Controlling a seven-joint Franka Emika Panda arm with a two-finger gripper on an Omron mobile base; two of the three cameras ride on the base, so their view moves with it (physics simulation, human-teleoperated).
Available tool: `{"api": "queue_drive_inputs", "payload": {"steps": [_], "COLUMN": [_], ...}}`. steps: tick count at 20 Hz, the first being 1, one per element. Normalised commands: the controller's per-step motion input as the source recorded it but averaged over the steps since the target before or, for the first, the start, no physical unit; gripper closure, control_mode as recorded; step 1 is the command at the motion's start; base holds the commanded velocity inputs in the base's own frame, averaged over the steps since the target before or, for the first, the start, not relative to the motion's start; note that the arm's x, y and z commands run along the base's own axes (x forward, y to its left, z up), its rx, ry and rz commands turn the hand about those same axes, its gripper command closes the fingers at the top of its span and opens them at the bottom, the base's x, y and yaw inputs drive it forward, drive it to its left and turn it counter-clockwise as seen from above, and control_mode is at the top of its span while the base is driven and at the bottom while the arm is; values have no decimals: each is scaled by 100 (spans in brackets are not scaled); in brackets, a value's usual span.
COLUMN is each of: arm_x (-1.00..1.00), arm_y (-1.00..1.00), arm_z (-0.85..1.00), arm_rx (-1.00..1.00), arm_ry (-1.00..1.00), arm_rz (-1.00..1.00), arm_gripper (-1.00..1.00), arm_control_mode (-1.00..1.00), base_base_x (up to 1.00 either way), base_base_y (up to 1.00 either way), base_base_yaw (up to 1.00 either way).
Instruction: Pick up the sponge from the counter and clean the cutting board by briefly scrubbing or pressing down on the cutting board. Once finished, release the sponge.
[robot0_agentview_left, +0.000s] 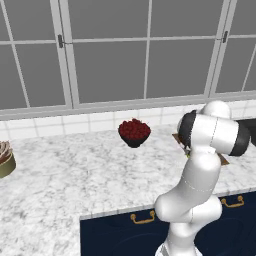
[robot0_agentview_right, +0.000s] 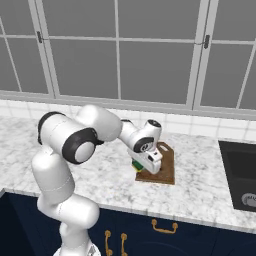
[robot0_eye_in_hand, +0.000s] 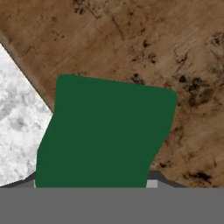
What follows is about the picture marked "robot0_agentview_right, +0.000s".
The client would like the green and yellow sponge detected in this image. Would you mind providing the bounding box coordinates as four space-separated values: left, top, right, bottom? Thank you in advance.
131 159 144 173

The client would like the gold cupboard door handle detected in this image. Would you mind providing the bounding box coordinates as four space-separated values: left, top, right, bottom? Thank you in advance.
120 232 129 256
104 229 113 256

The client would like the grey framed window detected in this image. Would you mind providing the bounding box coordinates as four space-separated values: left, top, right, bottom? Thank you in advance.
0 0 256 121

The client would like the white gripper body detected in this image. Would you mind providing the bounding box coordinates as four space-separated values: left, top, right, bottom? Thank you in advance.
127 148 163 176

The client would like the brown wooden cutting board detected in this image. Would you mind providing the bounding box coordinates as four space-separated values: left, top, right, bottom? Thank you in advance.
134 141 176 186

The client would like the navy drawer front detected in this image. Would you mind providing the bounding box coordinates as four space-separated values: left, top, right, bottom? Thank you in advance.
131 210 256 256

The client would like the gold drawer handle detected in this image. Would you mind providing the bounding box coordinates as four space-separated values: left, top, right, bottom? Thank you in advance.
151 218 179 235

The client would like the black sink basin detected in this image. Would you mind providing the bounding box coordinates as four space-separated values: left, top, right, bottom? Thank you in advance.
217 139 256 213

